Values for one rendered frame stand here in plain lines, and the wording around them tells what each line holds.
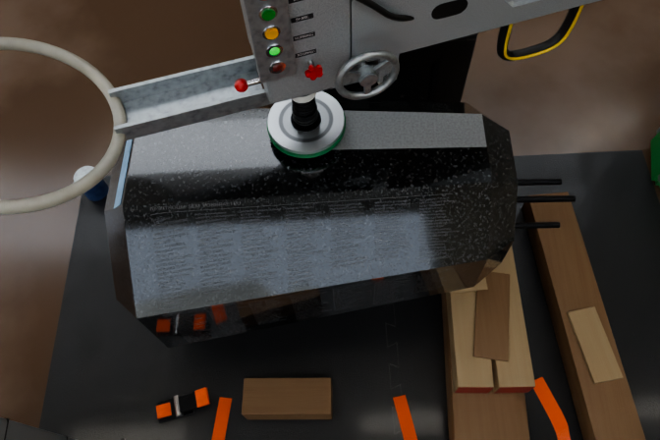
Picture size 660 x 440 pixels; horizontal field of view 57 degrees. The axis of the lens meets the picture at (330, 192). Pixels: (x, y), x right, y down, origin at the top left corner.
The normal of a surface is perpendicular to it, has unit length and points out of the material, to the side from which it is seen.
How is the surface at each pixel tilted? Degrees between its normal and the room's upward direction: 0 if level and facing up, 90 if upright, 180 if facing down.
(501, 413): 0
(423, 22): 90
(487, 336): 0
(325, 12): 90
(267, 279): 45
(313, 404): 0
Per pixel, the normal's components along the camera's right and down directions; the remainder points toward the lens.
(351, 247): 0.01, 0.28
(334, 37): 0.29, 0.83
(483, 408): -0.04, -0.48
